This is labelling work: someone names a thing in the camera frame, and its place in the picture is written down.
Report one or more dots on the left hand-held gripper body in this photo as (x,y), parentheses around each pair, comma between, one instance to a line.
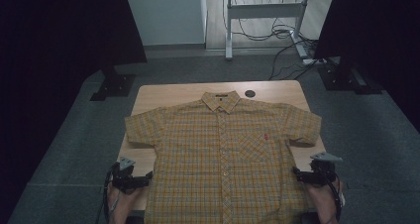
(124,177)

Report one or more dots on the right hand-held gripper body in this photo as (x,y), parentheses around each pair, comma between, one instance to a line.
(322,172)

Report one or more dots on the yellow plaid short-sleeved shirt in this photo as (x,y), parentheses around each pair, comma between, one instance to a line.
(221,158)

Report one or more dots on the person's left hand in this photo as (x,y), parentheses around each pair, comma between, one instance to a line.
(124,199)

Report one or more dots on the person's right hand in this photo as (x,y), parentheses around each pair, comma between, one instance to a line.
(322,194)

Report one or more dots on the black stand base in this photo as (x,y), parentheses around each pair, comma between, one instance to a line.
(114,85)
(340,78)

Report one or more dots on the dark round table grommet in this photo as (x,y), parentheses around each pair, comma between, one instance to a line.
(250,93)

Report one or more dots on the white power strip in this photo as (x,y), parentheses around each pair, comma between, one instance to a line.
(310,61)

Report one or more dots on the dark curtain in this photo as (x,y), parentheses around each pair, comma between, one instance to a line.
(49,52)
(379,35)

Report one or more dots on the white desk frame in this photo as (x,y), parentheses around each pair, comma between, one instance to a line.
(264,11)

